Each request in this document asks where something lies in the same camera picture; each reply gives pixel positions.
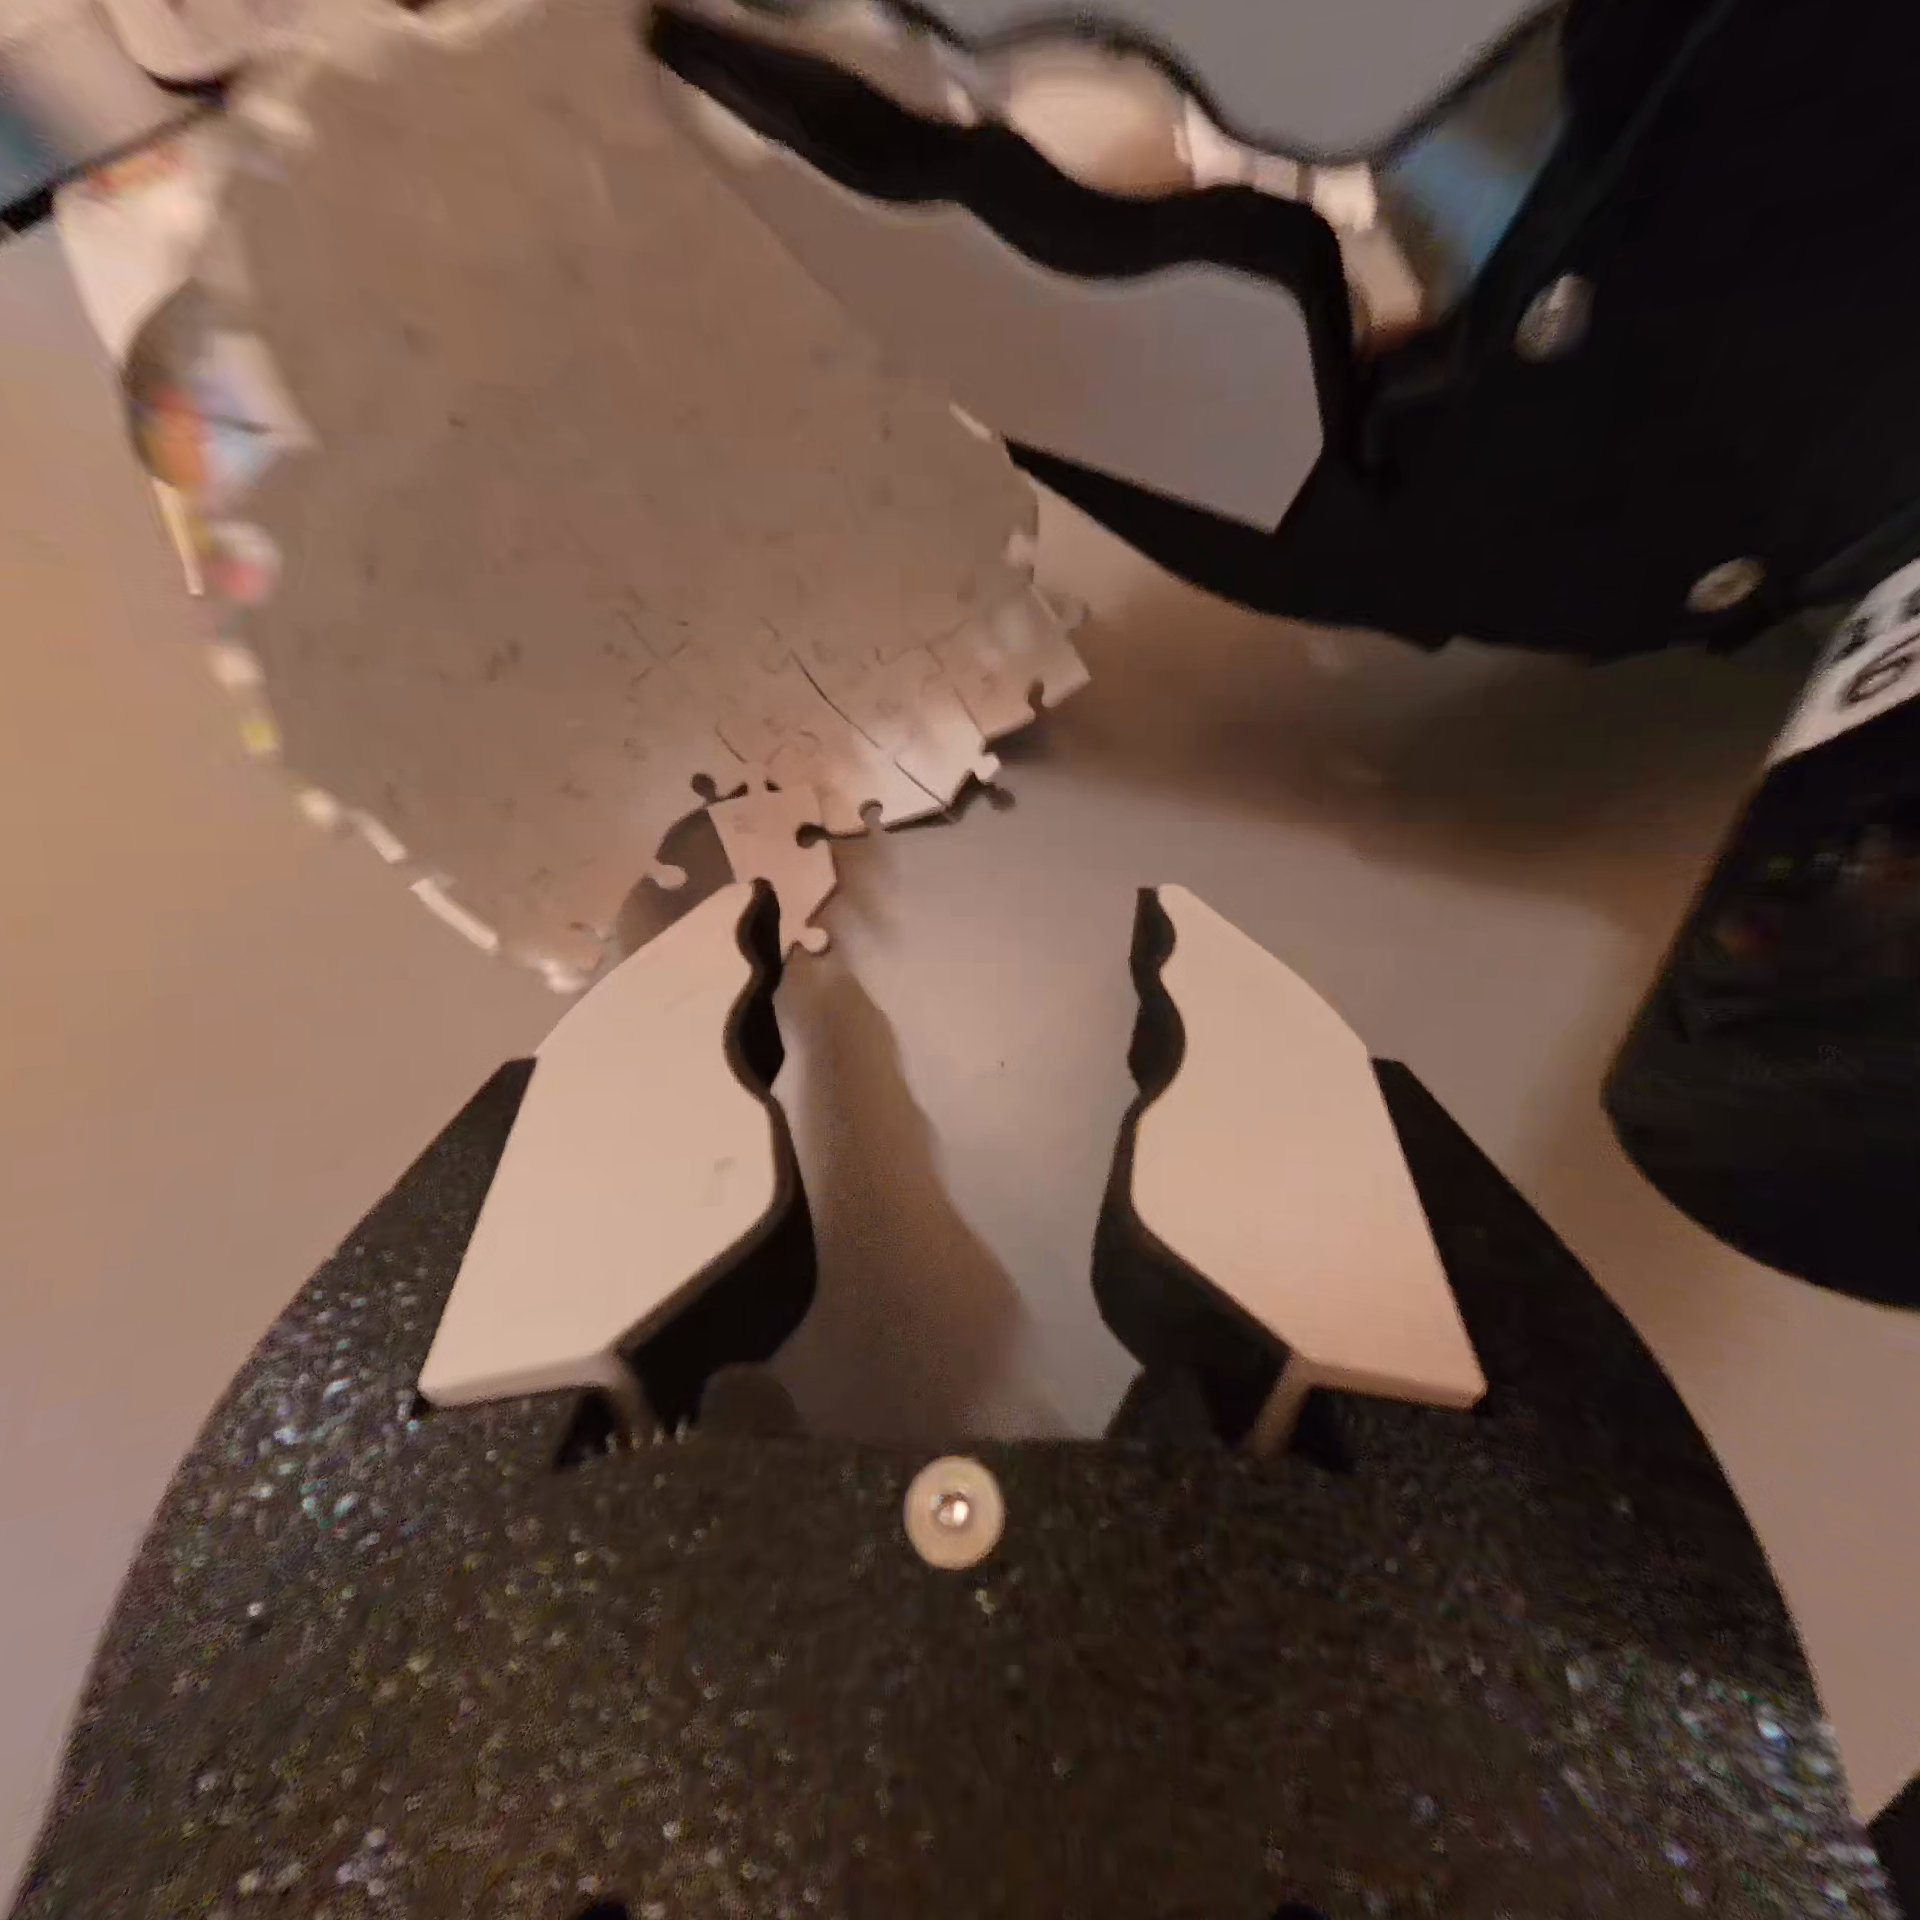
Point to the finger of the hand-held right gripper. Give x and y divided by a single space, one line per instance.
1140 240
1275 61

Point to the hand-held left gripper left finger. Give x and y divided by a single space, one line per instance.
630 1171

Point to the printed instruction sheet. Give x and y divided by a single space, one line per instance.
105 240

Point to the assembled jigsaw puzzle sheet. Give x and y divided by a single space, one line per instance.
601 450

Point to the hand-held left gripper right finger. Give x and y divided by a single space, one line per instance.
1291 1185

